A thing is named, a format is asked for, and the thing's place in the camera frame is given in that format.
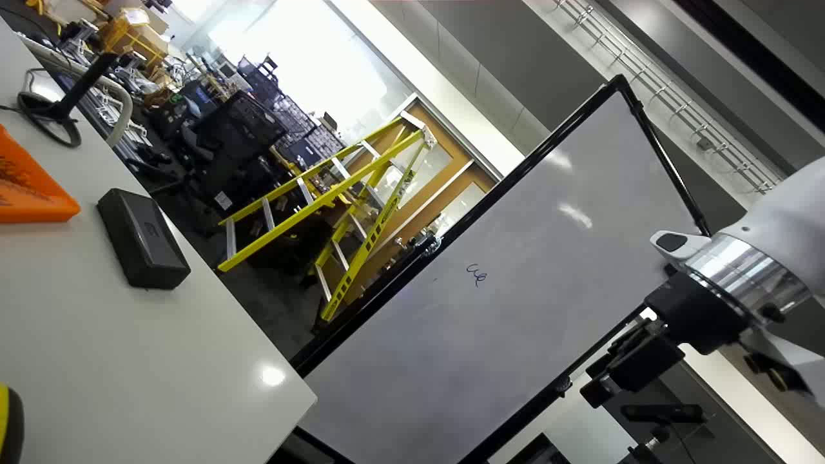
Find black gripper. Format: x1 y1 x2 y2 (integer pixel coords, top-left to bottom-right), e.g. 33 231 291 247
581 270 750 408

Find black whiteboard eraser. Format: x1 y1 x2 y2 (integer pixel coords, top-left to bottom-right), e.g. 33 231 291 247
96 185 194 292

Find large black-framed whiteboard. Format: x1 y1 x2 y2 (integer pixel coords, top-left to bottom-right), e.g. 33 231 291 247
288 73 716 464

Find wooden door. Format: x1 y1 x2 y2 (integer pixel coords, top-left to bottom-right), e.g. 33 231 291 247
342 89 501 305

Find white metal railing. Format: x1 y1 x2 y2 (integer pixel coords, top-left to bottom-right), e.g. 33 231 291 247
553 0 782 195

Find yellow step ladder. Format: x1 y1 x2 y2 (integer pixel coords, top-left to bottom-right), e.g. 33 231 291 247
215 110 439 327

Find black equipment cart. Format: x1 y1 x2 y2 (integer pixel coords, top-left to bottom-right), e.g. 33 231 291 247
170 87 291 240

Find yellow machine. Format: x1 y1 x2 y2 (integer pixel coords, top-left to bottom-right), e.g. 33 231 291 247
89 6 176 79

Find yellow and black roll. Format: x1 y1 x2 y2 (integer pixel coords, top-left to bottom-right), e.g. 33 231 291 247
0 385 27 464

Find black stand with round base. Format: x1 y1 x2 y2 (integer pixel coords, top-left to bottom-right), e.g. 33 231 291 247
14 49 119 149

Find orange drill bit case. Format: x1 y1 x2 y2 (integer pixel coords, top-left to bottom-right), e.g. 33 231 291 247
0 123 83 227

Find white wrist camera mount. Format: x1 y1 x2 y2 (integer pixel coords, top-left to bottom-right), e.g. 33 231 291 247
647 227 719 262

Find grey flexible hose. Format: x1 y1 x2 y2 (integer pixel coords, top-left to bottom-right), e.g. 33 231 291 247
20 34 138 149

